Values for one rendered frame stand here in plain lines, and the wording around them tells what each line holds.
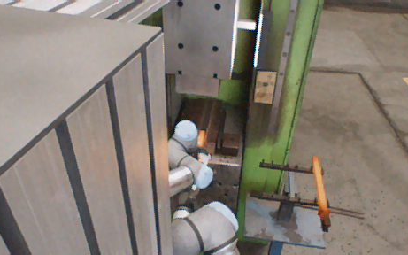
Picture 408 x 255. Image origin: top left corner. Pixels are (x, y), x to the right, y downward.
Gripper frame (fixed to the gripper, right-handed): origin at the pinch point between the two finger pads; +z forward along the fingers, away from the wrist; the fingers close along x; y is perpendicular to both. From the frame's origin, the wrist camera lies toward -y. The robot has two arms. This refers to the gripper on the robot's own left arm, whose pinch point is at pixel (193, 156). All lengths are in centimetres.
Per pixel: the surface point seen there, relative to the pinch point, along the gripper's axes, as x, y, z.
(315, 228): 62, 20, 32
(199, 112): -5, -38, 32
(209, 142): 4.6, -14.7, 18.8
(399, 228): 148, -4, 127
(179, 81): -10.6, -31.4, -10.8
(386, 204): 145, -26, 139
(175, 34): -12, -43, -31
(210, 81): 3.7, -32.1, -12.1
